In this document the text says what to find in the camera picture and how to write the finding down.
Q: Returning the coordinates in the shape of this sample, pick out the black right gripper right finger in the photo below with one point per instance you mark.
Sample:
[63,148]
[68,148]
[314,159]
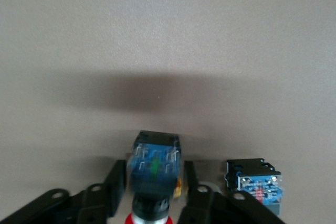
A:
[207,203]

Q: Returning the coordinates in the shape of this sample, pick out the red push button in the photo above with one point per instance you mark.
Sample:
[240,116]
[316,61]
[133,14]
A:
[155,166]

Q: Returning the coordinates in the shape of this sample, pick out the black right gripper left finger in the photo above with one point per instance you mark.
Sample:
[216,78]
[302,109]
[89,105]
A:
[99,197]

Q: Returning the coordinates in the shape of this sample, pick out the yellow push button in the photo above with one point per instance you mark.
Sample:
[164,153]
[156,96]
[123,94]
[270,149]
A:
[252,182]

